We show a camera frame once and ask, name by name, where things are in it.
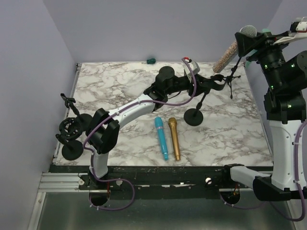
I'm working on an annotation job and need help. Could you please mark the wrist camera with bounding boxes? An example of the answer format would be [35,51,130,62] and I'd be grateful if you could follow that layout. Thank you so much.
[273,17,307,45]
[183,57,200,78]

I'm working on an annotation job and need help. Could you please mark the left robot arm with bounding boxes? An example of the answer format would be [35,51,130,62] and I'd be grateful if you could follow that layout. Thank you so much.
[85,66,224,189]

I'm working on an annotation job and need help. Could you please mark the mint green microphone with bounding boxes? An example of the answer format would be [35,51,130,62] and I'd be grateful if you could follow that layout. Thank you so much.
[244,28,271,69]

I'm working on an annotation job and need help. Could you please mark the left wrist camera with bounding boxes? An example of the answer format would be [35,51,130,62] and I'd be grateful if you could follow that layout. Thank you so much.
[183,57,200,78]

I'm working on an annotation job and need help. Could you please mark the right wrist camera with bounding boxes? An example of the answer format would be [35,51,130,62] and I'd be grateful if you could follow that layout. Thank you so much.
[273,17,307,45]

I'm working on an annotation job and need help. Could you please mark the blue microphone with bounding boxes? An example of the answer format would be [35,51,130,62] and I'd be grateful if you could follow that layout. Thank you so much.
[154,117,168,161]

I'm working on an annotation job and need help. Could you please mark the aluminium frame rail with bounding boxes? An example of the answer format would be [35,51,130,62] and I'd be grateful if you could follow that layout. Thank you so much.
[38,172,85,193]

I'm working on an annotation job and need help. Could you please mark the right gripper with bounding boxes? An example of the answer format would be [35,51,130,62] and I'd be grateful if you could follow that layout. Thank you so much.
[236,30,291,91]

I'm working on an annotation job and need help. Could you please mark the black shock mount desk stand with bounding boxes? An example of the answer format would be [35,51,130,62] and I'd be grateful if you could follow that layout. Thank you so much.
[56,117,83,161]

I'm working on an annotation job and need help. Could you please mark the gold microphone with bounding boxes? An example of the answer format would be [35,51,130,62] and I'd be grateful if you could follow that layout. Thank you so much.
[168,117,181,161]

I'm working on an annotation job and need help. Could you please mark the green handled screwdriver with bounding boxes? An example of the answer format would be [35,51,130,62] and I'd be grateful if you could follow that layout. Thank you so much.
[144,58,156,65]

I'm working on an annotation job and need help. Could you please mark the black stand holding silver microphone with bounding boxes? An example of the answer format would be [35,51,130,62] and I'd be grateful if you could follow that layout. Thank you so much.
[184,93,207,127]

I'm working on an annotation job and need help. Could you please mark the black tripod microphone stand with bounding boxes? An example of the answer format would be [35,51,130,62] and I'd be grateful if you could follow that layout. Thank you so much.
[211,57,241,99]

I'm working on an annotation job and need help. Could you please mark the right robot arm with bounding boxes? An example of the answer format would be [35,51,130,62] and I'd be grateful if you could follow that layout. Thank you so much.
[221,32,307,201]

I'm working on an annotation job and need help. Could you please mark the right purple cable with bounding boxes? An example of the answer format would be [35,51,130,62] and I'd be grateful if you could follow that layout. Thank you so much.
[219,119,307,221]

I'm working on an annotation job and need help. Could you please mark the silver mesh head microphone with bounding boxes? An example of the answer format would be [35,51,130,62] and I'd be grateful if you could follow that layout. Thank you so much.
[213,25,257,73]

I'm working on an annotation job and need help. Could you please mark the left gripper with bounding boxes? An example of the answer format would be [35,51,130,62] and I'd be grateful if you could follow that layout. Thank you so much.
[165,74,211,98]

